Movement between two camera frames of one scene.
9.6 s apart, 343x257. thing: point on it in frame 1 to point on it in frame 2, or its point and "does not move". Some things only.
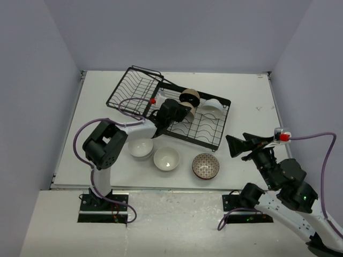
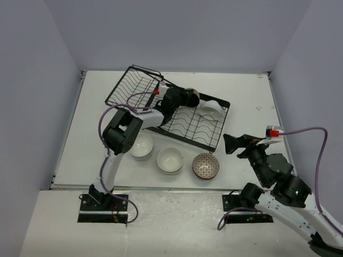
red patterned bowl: (205, 166) does not move
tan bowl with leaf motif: (166, 158) to (170, 173)
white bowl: (213, 108) does not move
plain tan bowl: (190, 115) to (170, 160)
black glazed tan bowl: (190, 96) does not move
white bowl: (142, 158) does not move
